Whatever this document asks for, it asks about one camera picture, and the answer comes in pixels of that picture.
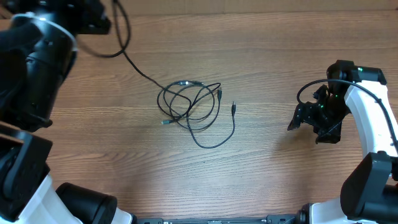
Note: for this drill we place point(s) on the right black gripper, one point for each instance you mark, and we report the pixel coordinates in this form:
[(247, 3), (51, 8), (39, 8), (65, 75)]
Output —
[(302, 112)]

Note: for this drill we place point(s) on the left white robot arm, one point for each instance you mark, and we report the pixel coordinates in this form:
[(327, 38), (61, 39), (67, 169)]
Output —
[(38, 52)]

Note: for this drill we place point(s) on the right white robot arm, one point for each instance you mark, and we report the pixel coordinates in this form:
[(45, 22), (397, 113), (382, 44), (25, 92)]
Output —
[(365, 196)]

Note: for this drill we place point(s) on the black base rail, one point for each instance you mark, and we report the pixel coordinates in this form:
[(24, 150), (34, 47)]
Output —
[(270, 219)]

